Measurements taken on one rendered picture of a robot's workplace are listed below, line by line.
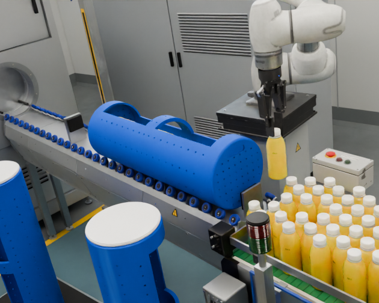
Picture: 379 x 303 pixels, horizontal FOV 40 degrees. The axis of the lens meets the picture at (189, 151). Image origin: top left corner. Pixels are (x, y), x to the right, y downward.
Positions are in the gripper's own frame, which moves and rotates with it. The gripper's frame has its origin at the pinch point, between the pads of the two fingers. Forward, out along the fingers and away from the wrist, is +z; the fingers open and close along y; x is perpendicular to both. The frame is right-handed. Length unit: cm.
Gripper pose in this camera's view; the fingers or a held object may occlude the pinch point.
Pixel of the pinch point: (274, 124)
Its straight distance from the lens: 177.6
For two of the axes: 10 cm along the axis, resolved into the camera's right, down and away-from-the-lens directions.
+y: -7.4, 3.8, -5.5
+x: 6.6, 2.3, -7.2
